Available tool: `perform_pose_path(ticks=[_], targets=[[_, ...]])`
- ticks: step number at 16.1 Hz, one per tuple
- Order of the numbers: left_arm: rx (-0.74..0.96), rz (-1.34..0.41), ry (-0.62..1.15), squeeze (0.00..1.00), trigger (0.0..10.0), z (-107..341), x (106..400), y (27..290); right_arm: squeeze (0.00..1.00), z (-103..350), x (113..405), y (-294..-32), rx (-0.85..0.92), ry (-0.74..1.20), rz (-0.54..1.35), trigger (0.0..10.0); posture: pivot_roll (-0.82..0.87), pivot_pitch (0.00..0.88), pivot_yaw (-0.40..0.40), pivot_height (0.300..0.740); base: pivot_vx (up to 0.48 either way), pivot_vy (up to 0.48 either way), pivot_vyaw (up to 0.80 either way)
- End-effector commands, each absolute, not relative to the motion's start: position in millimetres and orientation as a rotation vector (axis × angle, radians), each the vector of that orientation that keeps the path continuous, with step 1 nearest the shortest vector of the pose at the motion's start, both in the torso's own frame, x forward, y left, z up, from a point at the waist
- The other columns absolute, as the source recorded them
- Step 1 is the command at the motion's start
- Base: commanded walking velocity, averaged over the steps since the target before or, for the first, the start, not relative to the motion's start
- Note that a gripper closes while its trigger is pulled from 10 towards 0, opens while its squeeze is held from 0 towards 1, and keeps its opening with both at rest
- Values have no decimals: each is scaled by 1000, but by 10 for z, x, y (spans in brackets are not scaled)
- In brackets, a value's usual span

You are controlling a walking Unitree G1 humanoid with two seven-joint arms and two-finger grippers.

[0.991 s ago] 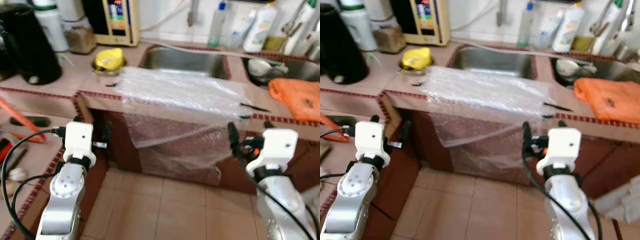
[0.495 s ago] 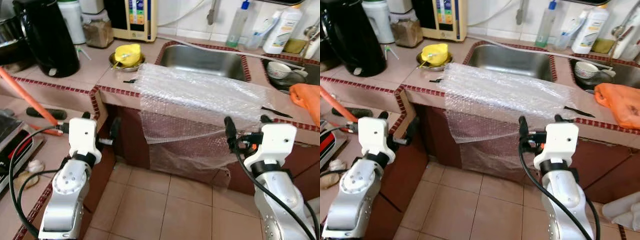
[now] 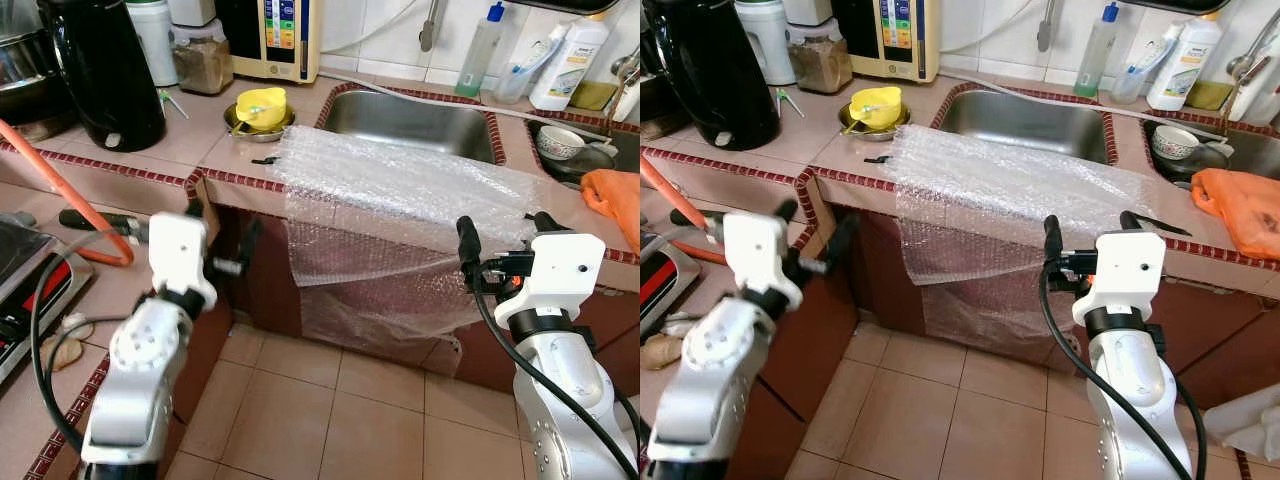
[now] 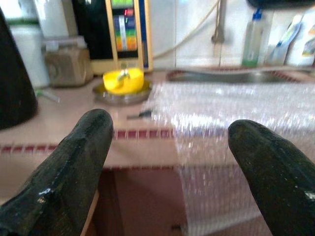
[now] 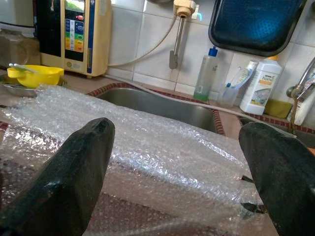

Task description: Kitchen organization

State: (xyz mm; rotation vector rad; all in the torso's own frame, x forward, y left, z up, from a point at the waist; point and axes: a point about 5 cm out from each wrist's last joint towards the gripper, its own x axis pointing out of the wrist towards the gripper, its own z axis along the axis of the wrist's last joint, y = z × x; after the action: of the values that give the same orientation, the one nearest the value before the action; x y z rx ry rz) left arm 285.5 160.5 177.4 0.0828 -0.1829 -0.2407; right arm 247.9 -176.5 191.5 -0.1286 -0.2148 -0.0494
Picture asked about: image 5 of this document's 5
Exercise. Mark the clear bubble wrap sheet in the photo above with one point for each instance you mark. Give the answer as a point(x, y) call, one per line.
point(160, 152)

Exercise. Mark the white wall bracket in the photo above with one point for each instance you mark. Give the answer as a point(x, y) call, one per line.
point(195, 12)

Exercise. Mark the cream and black water ionizer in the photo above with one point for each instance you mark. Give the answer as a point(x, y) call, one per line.
point(98, 37)

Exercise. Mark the metal spoon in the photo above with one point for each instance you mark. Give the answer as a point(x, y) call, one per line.
point(18, 66)

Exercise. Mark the round stainless steel bowl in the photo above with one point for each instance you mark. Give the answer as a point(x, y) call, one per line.
point(19, 91)

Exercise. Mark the beige faucet diverter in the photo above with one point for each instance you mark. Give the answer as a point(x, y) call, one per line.
point(183, 7)

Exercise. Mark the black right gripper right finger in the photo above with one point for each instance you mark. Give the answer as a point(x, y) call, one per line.
point(283, 184)

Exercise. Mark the clear bottle with blue cap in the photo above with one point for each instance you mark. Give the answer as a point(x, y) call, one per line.
point(205, 73)

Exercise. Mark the chrome faucet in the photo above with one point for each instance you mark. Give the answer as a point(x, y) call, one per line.
point(299, 88)

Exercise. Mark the white detergent bottle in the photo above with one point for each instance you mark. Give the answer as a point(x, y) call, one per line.
point(261, 93)

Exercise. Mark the clear plastic cup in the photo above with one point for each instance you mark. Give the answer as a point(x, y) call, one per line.
point(227, 97)

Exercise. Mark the black plastic tray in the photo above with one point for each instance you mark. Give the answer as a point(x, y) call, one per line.
point(253, 24)

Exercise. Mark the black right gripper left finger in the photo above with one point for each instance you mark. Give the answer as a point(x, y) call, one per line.
point(61, 184)

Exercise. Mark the yellow sponge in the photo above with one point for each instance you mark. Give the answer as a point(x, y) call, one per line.
point(278, 109)

